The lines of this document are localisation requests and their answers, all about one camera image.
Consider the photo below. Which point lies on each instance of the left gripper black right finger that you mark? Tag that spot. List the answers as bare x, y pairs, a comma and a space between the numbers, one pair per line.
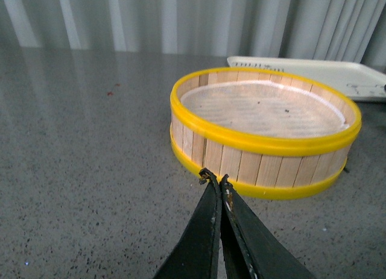
250, 250

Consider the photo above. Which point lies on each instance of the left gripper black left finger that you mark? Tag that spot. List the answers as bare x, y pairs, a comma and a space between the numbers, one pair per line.
196, 253

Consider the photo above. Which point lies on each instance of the cream bear tray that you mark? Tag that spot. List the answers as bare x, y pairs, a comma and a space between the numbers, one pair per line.
357, 81

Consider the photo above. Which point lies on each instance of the yellow rimmed bamboo steamer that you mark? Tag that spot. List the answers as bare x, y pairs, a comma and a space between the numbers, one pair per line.
261, 166

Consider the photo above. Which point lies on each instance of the white steamer liner cloth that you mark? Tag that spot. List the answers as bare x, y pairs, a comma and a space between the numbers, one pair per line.
265, 108

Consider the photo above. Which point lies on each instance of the grey pleated curtain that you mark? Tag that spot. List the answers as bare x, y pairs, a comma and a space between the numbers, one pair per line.
340, 30

